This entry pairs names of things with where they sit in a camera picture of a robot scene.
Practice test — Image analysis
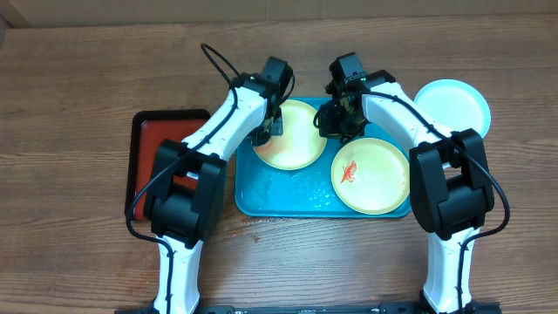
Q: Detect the green plate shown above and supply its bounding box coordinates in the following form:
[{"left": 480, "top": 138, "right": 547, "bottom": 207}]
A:
[
  {"left": 254, "top": 99, "right": 327, "bottom": 170},
  {"left": 330, "top": 138, "right": 410, "bottom": 215}
]

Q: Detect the light blue plate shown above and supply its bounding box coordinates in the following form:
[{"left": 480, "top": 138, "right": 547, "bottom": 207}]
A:
[{"left": 414, "top": 79, "right": 492, "bottom": 138}]

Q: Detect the dark sponge with red base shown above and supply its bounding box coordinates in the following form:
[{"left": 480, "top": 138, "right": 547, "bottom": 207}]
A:
[{"left": 253, "top": 138, "right": 273, "bottom": 152}]

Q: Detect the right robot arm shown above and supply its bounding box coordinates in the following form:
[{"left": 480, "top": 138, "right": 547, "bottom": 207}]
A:
[{"left": 314, "top": 70, "right": 494, "bottom": 313}]

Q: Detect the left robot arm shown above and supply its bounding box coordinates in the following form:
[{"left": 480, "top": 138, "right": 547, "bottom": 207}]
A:
[{"left": 140, "top": 72, "right": 295, "bottom": 313}]

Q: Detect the teal plastic tray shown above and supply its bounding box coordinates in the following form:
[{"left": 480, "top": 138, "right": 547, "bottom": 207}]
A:
[{"left": 235, "top": 124, "right": 411, "bottom": 218}]

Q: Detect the black and red tray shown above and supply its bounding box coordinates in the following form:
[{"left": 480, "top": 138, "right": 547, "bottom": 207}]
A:
[{"left": 124, "top": 109, "right": 210, "bottom": 213}]

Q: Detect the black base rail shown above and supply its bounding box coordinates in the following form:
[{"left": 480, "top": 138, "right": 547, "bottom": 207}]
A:
[{"left": 114, "top": 302, "right": 502, "bottom": 314}]

